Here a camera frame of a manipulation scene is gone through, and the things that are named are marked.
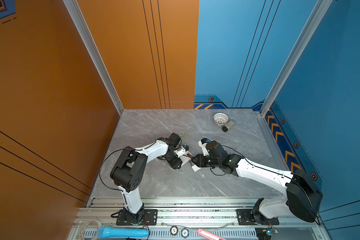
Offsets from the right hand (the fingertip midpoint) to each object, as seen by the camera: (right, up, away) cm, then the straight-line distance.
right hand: (191, 161), depth 80 cm
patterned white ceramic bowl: (+24, +24, +32) cm, 47 cm away
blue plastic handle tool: (-39, -29, -13) cm, 50 cm away
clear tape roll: (-45, -29, -8) cm, 54 cm away
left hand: (-9, -4, +13) cm, 16 cm away
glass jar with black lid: (+28, +19, +26) cm, 43 cm away
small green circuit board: (+34, -32, -9) cm, 48 cm away
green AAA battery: (-5, +12, +25) cm, 29 cm away
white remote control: (-4, -1, +7) cm, 8 cm away
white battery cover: (+3, -7, +11) cm, 13 cm away
